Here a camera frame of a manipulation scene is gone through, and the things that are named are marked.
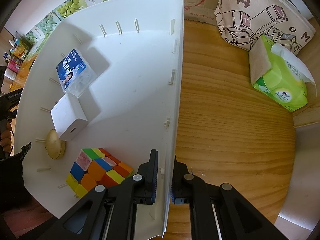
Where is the round gold compact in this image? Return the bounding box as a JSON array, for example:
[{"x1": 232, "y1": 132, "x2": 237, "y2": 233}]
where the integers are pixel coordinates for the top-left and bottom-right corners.
[{"x1": 46, "y1": 129, "x2": 67, "y2": 160}]

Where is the white cube charger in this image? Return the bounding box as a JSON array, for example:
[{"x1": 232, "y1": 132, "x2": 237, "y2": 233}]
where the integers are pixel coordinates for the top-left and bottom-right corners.
[{"x1": 51, "y1": 93, "x2": 88, "y2": 141}]

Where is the printed canvas tote bag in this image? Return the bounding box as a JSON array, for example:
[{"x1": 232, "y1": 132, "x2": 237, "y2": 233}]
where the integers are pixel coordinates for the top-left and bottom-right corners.
[{"x1": 214, "y1": 0, "x2": 317, "y2": 55}]

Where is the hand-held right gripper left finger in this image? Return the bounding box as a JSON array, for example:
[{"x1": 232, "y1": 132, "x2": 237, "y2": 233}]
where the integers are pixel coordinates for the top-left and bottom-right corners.
[{"x1": 59, "y1": 149, "x2": 159, "y2": 240}]

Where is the white plastic bin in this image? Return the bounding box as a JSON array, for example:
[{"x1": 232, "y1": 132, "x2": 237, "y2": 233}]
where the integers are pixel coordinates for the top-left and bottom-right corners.
[{"x1": 14, "y1": 0, "x2": 185, "y2": 238}]

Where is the person's left hand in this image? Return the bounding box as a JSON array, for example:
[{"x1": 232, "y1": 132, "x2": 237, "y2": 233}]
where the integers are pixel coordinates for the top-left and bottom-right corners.
[{"x1": 0, "y1": 130, "x2": 13, "y2": 153}]

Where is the green tissue pack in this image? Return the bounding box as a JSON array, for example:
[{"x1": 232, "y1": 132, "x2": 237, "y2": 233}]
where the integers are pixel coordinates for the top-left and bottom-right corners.
[{"x1": 249, "y1": 35, "x2": 317, "y2": 112}]

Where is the clear box with blue label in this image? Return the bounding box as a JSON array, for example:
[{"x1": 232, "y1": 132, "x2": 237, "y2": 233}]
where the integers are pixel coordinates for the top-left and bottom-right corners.
[{"x1": 56, "y1": 48, "x2": 98, "y2": 98}]

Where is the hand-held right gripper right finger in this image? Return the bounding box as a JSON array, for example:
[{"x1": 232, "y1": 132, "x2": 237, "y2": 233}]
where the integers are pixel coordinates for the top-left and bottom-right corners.
[{"x1": 170, "y1": 155, "x2": 288, "y2": 240}]

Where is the colourful puzzle cube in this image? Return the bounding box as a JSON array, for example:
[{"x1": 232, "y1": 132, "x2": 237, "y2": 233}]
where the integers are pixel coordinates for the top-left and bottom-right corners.
[{"x1": 66, "y1": 148, "x2": 134, "y2": 198}]

